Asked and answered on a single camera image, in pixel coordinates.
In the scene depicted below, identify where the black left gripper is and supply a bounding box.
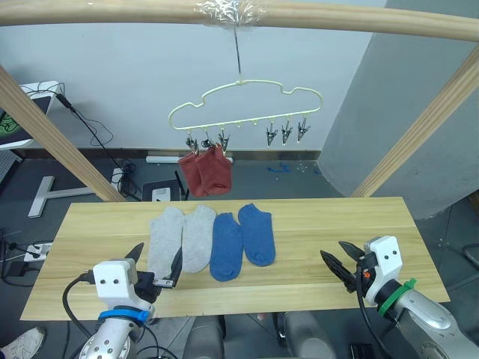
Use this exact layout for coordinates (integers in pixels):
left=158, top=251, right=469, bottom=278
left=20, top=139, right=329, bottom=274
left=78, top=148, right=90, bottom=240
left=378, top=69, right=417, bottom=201
left=124, top=242, right=185, bottom=304

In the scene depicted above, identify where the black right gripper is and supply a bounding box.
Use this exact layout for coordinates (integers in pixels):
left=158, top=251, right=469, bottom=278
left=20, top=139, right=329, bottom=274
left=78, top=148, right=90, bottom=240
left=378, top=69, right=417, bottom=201
left=320, top=241, right=378, bottom=295

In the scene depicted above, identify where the cream plastic clip hanger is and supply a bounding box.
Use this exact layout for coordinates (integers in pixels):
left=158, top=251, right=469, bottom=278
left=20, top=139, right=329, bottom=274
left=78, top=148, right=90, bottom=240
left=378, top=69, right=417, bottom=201
left=168, top=79, right=323, bottom=132

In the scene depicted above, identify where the grey ankle sock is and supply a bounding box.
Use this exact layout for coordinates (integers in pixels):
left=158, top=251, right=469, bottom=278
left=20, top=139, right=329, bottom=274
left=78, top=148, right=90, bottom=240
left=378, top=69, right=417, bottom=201
left=180, top=204, right=219, bottom=274
left=147, top=206, right=185, bottom=280

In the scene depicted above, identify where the black box with white device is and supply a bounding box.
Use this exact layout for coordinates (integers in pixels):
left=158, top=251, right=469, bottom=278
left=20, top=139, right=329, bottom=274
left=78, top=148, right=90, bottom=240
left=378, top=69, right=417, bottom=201
left=141, top=170, right=189, bottom=203

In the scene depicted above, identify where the blue ankle sock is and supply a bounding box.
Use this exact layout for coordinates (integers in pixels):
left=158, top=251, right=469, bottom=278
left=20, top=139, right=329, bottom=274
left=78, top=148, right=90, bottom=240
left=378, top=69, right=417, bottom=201
left=209, top=212, right=245, bottom=283
left=237, top=202, right=277, bottom=268

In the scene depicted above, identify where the dark rounded robot leg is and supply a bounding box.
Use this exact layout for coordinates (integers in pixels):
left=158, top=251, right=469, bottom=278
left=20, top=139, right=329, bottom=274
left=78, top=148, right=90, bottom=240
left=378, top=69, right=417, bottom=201
left=278, top=310, right=338, bottom=359
left=184, top=316, right=226, bottom=359

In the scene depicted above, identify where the red ankle sock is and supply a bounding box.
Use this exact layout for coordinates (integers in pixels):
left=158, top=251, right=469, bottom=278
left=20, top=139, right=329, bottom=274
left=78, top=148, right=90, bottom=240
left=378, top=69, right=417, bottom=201
left=177, top=152, right=206, bottom=198
left=195, top=144, right=234, bottom=196

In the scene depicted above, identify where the white floor tube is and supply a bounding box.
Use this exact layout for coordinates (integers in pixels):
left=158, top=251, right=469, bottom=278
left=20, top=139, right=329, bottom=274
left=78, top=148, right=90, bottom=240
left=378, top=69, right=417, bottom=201
left=145, top=154, right=234, bottom=165

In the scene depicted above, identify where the white power strip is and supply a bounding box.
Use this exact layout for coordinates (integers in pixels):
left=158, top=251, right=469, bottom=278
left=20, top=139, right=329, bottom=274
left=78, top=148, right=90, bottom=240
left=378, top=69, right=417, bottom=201
left=22, top=242, right=54, bottom=263

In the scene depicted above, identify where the black chair base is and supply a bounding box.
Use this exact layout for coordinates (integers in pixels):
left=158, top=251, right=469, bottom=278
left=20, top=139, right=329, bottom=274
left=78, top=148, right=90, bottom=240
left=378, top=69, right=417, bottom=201
left=461, top=242, right=479, bottom=269

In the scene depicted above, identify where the white T-shaped desk foot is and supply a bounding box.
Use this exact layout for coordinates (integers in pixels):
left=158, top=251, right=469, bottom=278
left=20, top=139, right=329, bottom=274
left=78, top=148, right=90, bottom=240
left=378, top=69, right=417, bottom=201
left=27, top=175, right=95, bottom=218

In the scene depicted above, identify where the white sneaker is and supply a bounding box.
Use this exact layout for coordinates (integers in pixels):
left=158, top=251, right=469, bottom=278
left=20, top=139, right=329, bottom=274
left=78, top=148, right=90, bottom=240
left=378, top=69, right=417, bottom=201
left=0, top=325, right=48, bottom=359

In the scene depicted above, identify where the white desk with monitor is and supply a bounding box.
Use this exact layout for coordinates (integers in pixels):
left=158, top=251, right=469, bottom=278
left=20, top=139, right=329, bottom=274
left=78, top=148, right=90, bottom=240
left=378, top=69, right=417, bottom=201
left=0, top=79, right=65, bottom=151

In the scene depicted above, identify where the clear adhesive tape wrap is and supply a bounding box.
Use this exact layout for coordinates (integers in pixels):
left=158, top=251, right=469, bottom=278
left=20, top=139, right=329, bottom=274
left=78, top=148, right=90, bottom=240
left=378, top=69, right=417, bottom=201
left=192, top=0, right=267, bottom=29

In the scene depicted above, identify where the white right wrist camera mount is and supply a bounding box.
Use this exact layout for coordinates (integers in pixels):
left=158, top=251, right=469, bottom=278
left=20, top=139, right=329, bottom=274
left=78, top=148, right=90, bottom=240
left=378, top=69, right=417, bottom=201
left=361, top=235, right=404, bottom=306

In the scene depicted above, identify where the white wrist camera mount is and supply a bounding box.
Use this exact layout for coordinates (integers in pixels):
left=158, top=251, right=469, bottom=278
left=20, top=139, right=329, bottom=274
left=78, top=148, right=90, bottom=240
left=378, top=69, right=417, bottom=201
left=361, top=235, right=404, bottom=306
left=92, top=257, right=156, bottom=316

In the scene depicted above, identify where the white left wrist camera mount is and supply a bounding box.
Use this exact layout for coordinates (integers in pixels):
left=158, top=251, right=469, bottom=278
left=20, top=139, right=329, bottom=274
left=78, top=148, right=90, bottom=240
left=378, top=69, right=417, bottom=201
left=92, top=257, right=156, bottom=316

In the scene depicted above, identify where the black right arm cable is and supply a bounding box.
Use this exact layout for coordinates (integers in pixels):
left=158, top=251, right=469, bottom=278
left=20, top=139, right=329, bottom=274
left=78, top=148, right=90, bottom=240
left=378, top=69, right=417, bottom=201
left=354, top=264, right=392, bottom=359

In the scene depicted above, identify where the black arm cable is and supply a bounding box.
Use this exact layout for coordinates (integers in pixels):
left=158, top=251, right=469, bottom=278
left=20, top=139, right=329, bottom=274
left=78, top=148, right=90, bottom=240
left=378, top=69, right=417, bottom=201
left=354, top=264, right=392, bottom=359
left=62, top=271, right=99, bottom=359

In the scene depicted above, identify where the green right wrist strap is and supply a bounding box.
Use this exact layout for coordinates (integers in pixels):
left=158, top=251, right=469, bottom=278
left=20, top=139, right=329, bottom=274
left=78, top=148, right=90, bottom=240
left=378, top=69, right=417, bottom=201
left=376, top=277, right=418, bottom=318

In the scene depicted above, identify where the blue left wrist strap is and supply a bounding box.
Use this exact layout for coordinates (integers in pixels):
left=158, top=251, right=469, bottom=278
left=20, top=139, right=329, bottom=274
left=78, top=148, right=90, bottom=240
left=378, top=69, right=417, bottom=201
left=98, top=305, right=153, bottom=326

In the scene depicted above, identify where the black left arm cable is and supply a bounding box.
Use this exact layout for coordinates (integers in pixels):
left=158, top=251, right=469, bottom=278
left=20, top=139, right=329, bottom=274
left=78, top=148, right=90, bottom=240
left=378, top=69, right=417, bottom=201
left=62, top=271, right=99, bottom=359

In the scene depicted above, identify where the black floor cable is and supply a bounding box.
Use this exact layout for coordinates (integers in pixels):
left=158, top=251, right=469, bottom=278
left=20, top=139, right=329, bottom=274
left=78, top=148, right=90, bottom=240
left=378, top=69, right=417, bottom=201
left=55, top=89, right=140, bottom=201

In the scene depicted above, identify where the slanted wooden frame post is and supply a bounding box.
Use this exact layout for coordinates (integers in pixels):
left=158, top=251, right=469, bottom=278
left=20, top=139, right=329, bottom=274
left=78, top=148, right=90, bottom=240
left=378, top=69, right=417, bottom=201
left=0, top=64, right=129, bottom=203
left=350, top=46, right=479, bottom=199

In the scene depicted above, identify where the metal hanger hook wire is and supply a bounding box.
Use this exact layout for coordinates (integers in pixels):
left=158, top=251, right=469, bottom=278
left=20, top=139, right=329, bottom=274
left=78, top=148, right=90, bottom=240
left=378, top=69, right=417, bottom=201
left=233, top=25, right=245, bottom=84

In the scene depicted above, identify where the horizontal wooden frame beam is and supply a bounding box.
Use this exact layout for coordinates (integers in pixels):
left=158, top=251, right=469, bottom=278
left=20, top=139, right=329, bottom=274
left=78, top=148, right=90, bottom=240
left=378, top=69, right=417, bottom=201
left=0, top=0, right=479, bottom=46

